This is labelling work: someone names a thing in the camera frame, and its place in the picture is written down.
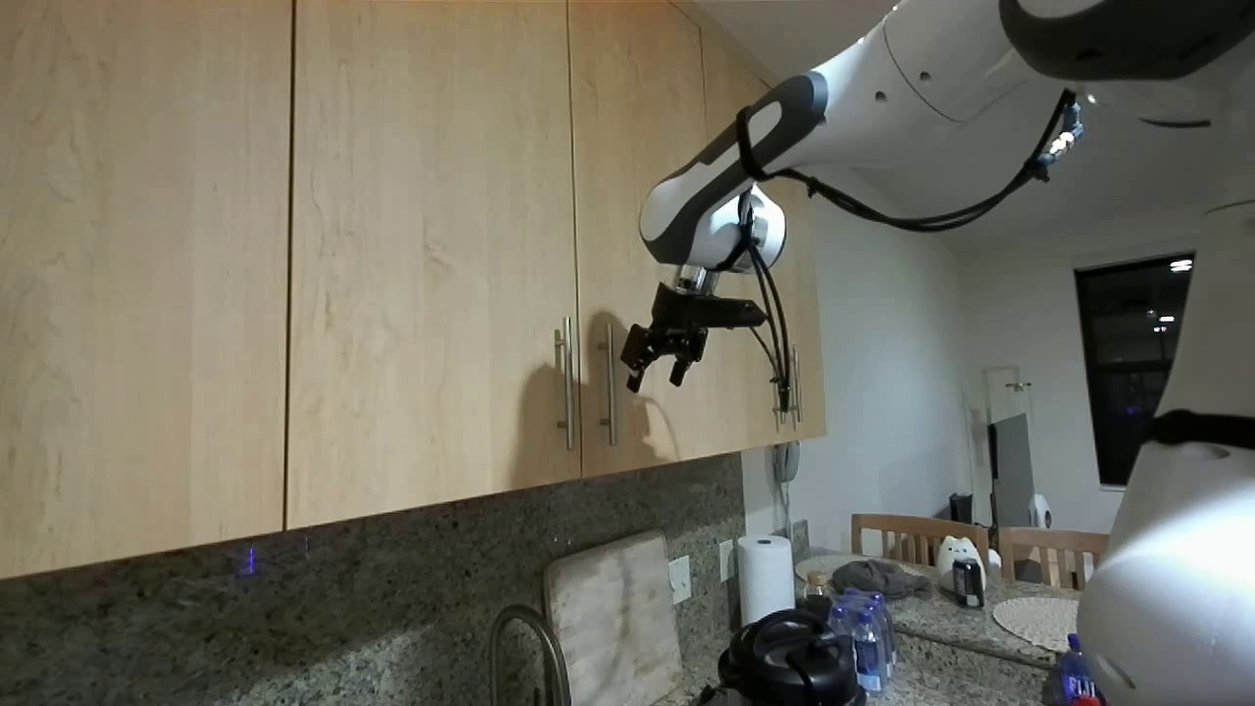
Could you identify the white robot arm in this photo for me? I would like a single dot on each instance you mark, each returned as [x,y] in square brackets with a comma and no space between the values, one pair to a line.
[942,91]

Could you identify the white paper towel roll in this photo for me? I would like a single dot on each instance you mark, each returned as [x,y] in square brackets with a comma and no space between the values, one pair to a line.
[767,582]

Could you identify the wooden chair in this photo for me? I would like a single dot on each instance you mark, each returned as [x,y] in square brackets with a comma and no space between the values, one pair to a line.
[1053,542]
[916,533]

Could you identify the black round kettle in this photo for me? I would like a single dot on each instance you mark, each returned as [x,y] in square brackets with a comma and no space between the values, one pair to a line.
[785,662]

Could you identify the grey narrow door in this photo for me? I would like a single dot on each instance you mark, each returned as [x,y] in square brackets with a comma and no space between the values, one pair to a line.
[1017,474]

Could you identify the small black object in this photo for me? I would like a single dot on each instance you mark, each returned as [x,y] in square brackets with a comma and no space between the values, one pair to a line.
[963,507]

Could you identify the curved metal faucet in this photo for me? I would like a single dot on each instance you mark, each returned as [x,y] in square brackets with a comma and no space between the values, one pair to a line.
[556,670]

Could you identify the dark window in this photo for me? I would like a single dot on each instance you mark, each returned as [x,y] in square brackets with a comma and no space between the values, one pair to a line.
[1130,365]

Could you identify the clear plastic bottle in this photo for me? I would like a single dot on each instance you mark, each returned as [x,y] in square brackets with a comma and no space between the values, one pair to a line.
[864,633]

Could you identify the grey cloth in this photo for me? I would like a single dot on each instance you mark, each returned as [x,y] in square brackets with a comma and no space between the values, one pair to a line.
[881,580]

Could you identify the white plastic jug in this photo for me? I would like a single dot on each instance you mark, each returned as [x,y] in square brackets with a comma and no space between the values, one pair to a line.
[963,550]

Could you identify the white wall outlet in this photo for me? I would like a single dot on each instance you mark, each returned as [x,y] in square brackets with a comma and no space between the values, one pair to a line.
[681,580]
[725,558]

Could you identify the blue bottle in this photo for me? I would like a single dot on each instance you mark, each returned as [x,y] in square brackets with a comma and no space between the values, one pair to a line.
[1073,682]

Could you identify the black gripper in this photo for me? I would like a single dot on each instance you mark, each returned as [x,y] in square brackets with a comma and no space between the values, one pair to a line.
[677,318]

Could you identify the round pale placemat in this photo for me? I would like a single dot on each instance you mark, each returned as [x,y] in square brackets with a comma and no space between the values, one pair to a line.
[1034,622]

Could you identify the pale cutting board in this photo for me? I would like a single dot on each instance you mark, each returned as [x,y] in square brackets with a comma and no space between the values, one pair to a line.
[607,629]

